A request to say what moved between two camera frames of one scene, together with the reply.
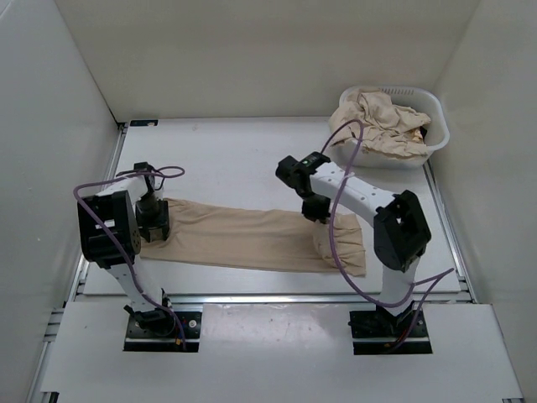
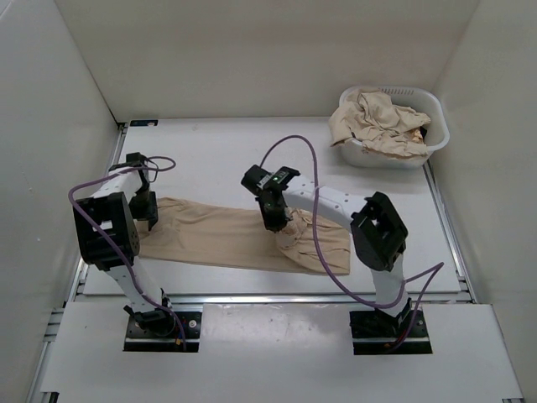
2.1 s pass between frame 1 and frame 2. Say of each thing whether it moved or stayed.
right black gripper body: moved
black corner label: stayed
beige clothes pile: stayed
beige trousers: stayed
